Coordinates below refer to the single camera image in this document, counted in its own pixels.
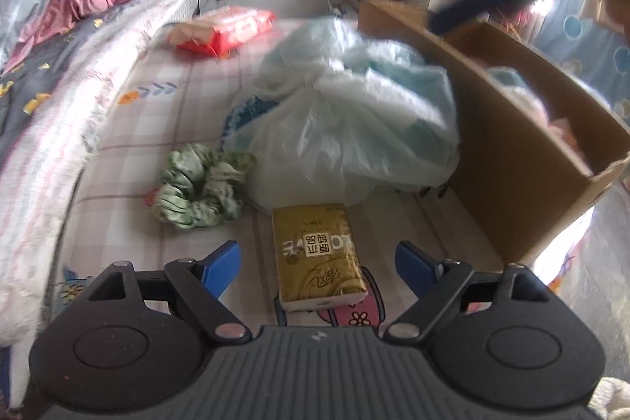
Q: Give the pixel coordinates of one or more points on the translucent plastic bag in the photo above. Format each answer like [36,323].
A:
[344,115]

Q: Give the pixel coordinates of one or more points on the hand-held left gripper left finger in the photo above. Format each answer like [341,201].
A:
[224,267]

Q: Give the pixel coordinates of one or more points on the blue printed cloth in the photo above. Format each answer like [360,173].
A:
[590,46]

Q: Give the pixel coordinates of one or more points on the red wet wipes pack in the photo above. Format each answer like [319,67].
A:
[221,29]

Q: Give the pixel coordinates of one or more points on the grey patterned bed quilt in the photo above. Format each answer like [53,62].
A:
[74,120]

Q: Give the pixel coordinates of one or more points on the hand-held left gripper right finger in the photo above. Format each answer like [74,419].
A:
[416,267]

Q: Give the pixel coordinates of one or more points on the green scrunchie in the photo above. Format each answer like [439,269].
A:
[197,198]

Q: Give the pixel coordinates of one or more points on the large cardboard box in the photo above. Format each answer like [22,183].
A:
[507,184]

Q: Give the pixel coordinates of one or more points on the gold tissue pack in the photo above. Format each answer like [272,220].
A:
[315,252]

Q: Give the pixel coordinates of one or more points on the cream knit cloth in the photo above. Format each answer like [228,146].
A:
[613,400]

